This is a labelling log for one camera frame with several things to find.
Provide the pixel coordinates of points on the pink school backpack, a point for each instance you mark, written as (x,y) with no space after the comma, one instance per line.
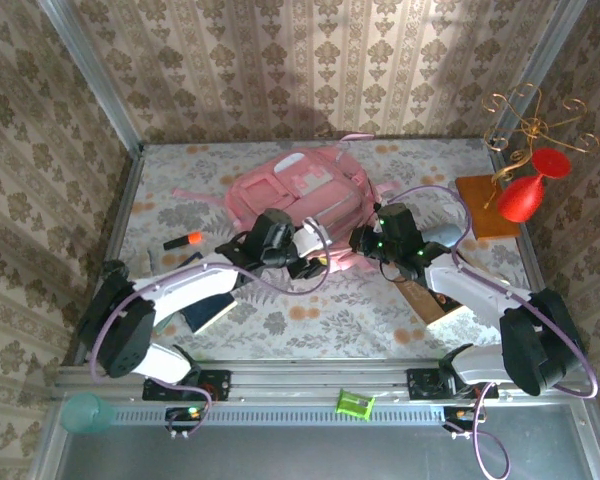
(300,190)

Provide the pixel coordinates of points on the brown kraft notebook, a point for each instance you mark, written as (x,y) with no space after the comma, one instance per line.
(427,302)

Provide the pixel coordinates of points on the orange black highlighter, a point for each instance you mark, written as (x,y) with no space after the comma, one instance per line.
(180,242)

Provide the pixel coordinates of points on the navy blue book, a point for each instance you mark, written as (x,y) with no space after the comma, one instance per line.
(207,315)

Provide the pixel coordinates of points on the white blue correction tape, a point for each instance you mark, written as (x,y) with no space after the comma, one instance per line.
(149,261)

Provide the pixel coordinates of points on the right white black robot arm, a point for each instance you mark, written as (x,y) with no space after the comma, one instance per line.
(480,290)

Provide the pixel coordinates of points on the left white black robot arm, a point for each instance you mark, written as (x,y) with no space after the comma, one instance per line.
(190,290)

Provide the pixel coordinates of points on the red plastic wine glass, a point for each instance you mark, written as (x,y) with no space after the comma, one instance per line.
(522,197)

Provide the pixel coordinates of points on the green set square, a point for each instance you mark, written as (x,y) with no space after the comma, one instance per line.
(162,326)

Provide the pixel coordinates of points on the green pencil sharpener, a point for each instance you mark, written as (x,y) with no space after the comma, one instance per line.
(354,404)

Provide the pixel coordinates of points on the small black controller board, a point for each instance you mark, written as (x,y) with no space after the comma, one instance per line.
(462,416)
(182,415)

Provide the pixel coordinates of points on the teal translucent cup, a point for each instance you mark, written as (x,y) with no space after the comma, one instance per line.
(82,412)

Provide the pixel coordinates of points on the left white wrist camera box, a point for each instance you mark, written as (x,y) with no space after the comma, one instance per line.
(311,240)

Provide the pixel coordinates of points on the aluminium mounting rail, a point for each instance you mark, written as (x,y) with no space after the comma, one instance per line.
(305,380)

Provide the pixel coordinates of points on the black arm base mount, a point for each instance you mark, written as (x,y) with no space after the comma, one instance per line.
(215,385)
(422,385)

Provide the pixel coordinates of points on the aluminium frame post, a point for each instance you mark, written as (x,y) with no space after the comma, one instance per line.
(94,75)
(549,45)

